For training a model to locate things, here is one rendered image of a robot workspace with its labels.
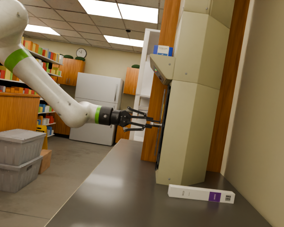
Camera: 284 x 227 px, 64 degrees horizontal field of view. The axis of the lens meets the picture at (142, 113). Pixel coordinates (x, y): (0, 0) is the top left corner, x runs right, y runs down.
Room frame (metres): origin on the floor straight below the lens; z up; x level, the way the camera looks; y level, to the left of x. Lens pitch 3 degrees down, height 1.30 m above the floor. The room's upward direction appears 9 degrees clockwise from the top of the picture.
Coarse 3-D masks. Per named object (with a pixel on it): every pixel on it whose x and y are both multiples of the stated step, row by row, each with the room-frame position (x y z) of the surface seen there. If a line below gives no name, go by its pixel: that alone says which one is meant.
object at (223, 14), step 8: (184, 0) 1.03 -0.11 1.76; (192, 0) 1.01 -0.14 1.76; (200, 0) 1.01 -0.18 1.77; (208, 0) 1.01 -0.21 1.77; (216, 0) 1.04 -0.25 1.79; (224, 0) 1.08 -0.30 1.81; (232, 0) 1.13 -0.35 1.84; (184, 8) 1.01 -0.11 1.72; (192, 8) 1.01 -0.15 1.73; (200, 8) 1.01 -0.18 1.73; (208, 8) 1.01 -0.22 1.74; (216, 8) 1.04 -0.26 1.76; (224, 8) 1.09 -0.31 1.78; (232, 8) 1.13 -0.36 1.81; (216, 16) 1.05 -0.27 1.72; (224, 16) 1.10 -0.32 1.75; (224, 24) 1.10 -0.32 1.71
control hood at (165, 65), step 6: (150, 54) 1.02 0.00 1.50; (156, 54) 1.02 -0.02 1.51; (150, 60) 1.12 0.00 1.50; (156, 60) 1.01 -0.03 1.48; (162, 60) 1.01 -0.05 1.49; (168, 60) 1.01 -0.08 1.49; (174, 60) 1.01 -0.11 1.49; (150, 66) 1.33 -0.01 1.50; (156, 66) 1.04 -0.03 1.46; (162, 66) 1.01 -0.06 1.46; (168, 66) 1.01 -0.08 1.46; (162, 72) 1.01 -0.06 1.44; (168, 72) 1.01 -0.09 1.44; (168, 78) 1.01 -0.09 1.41
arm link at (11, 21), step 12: (0, 0) 0.84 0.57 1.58; (12, 0) 0.85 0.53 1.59; (0, 12) 0.80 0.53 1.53; (12, 12) 0.83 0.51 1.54; (24, 12) 0.88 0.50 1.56; (0, 24) 0.79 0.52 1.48; (12, 24) 0.83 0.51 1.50; (24, 24) 0.89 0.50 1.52; (0, 36) 0.81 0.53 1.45; (12, 36) 0.91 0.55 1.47
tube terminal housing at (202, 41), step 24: (192, 24) 1.01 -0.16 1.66; (216, 24) 1.06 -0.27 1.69; (192, 48) 1.01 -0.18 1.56; (216, 48) 1.08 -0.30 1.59; (192, 72) 1.01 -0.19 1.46; (216, 72) 1.10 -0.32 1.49; (192, 96) 1.01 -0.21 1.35; (216, 96) 1.13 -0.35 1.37; (168, 120) 1.01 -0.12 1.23; (192, 120) 1.01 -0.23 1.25; (168, 144) 1.01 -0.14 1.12; (192, 144) 1.03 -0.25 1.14; (168, 168) 1.01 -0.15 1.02; (192, 168) 1.06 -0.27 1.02
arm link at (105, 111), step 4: (104, 108) 1.10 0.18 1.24; (108, 108) 1.11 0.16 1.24; (112, 108) 1.12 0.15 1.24; (100, 112) 1.09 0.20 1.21; (104, 112) 1.09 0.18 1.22; (108, 112) 1.09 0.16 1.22; (112, 112) 1.11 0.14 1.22; (100, 116) 1.08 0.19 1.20; (104, 116) 1.07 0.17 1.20; (108, 116) 1.08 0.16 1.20; (100, 120) 1.09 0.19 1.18; (104, 120) 1.09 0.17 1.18; (108, 120) 1.08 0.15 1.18; (104, 124) 1.11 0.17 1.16; (108, 124) 1.10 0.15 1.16
